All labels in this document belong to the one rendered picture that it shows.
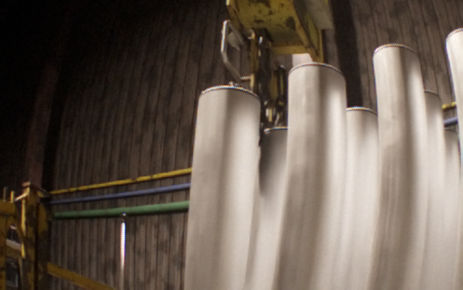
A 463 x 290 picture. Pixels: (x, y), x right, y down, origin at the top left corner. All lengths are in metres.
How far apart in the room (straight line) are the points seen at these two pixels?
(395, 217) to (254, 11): 1.06
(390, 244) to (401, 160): 0.21
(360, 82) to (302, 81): 6.35
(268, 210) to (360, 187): 0.32
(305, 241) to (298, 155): 0.23
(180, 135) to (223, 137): 7.70
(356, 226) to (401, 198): 0.40
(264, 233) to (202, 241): 0.29
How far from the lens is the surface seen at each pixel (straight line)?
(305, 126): 1.56
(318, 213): 1.47
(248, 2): 2.11
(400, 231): 1.32
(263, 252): 1.85
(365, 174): 1.77
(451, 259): 1.90
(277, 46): 2.15
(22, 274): 2.27
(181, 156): 9.25
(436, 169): 1.66
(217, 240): 1.62
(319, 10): 2.29
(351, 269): 1.68
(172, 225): 8.95
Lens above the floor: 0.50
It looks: 25 degrees up
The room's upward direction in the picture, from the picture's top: 5 degrees clockwise
